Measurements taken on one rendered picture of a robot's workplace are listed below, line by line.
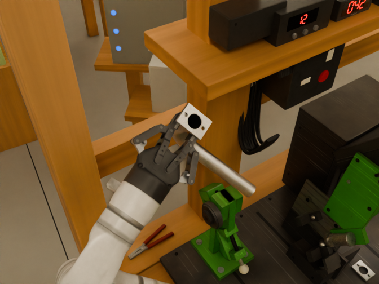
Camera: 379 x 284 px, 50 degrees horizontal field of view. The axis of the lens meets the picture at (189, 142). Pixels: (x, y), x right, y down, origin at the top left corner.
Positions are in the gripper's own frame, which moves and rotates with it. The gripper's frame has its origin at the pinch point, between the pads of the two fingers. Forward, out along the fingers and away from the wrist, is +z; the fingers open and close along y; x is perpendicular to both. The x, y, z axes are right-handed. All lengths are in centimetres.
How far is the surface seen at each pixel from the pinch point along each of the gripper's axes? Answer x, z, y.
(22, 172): 221, -27, 13
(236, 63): 5.3, 18.6, -2.6
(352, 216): 16, 14, -55
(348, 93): 29, 49, -45
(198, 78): 5.2, 10.8, 2.1
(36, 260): 171, -60, -20
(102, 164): 38.3, -10.3, 2.0
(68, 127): 15.5, -10.4, 15.3
